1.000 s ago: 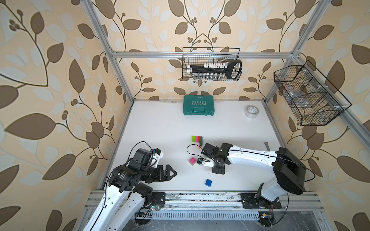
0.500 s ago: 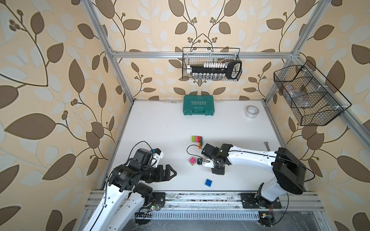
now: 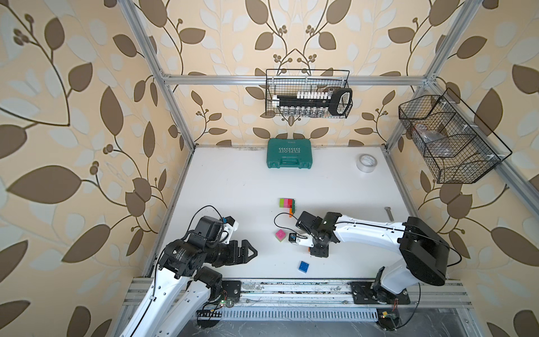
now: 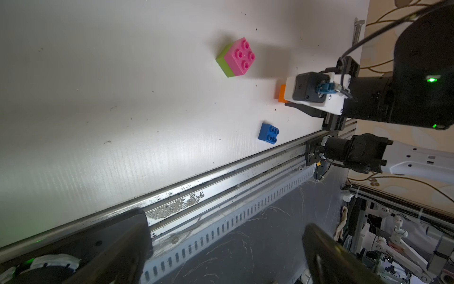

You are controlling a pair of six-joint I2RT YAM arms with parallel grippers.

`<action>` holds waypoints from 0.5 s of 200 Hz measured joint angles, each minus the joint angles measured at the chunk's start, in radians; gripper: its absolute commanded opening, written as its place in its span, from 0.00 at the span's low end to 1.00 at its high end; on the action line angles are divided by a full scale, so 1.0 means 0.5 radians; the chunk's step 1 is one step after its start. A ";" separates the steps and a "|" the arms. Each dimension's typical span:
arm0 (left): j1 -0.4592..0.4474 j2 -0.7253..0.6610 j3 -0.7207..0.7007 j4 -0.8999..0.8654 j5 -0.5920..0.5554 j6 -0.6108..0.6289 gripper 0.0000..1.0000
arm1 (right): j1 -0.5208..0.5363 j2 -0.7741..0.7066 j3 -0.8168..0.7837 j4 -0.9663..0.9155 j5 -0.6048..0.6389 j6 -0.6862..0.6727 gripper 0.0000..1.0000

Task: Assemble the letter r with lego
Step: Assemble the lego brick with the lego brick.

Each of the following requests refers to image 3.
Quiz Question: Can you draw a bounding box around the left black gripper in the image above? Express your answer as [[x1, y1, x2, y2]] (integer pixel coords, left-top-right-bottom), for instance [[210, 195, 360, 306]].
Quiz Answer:
[[204, 239, 258, 264]]

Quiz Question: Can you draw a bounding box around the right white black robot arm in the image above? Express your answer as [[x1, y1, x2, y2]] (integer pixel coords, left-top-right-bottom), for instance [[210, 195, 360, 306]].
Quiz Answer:
[[289, 211, 453, 303]]

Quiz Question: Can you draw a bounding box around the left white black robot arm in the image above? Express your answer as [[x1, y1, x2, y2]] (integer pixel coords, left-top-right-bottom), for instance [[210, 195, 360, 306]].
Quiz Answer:
[[122, 216, 258, 336]]

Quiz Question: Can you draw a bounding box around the blue lego brick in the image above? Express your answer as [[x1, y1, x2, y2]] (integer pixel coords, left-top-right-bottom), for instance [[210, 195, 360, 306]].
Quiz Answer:
[[298, 261, 310, 273]]

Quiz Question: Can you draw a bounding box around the silver bolt on table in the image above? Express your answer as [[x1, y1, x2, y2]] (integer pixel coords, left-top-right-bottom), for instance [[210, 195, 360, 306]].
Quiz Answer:
[[385, 206, 394, 222]]

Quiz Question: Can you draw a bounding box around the clear tape roll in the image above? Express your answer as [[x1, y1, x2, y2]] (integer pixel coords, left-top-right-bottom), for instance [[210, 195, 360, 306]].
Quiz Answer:
[[356, 154, 378, 174]]

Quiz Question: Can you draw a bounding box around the green plastic tool case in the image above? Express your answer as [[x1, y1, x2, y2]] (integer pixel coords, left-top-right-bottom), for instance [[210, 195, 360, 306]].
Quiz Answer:
[[266, 138, 313, 169]]

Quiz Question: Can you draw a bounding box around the black white tool in basket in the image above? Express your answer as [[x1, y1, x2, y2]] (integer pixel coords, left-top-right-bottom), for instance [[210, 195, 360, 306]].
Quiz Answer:
[[269, 88, 353, 118]]

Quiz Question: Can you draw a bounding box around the plastic bag in basket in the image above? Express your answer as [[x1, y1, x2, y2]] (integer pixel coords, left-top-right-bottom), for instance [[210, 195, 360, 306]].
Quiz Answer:
[[415, 124, 453, 157]]

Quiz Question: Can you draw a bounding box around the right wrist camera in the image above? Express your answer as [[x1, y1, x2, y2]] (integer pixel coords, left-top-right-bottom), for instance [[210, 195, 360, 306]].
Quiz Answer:
[[289, 233, 314, 248]]

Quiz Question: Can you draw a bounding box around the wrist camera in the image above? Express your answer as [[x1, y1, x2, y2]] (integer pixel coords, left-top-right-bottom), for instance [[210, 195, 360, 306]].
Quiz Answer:
[[289, 233, 314, 248], [219, 216, 239, 244]]

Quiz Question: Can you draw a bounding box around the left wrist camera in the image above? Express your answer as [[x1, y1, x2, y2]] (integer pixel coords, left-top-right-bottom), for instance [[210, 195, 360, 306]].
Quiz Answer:
[[219, 216, 239, 244]]

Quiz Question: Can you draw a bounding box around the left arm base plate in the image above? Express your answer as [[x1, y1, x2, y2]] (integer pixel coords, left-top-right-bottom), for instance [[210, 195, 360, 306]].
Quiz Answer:
[[204, 280, 242, 304]]

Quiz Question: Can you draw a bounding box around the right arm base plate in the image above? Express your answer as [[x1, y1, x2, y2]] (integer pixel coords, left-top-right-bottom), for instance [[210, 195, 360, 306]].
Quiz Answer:
[[350, 282, 411, 306]]

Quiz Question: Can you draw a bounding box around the black wire basket back wall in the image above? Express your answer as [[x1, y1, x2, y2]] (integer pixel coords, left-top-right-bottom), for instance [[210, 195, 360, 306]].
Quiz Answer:
[[265, 68, 353, 119]]

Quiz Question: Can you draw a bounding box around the black wire basket wall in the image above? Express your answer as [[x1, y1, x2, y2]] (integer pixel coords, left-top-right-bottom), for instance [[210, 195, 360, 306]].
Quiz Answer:
[[399, 88, 512, 184], [265, 68, 353, 119]]

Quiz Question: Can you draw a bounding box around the black wire basket right wall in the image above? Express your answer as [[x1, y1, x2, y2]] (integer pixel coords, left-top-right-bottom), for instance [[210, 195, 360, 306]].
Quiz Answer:
[[399, 88, 512, 184]]

